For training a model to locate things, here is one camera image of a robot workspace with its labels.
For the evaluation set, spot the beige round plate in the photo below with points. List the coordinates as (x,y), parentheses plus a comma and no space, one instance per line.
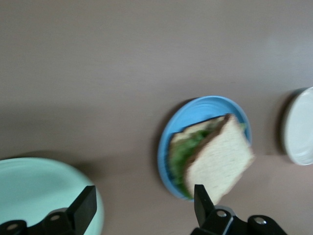
(302,127)

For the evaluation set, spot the blue round plate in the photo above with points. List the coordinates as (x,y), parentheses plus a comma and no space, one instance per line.
(195,110)

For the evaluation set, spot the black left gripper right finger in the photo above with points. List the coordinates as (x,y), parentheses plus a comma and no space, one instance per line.
(205,210)

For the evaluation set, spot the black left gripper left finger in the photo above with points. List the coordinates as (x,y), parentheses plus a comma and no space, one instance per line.
(83,208)

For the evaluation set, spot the green lettuce leaf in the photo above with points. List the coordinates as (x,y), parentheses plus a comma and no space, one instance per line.
(181,156)

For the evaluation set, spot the mint green round plate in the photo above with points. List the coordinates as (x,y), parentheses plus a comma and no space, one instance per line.
(36,186)

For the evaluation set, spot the round-topped bread slice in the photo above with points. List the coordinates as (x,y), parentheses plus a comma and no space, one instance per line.
(220,159)

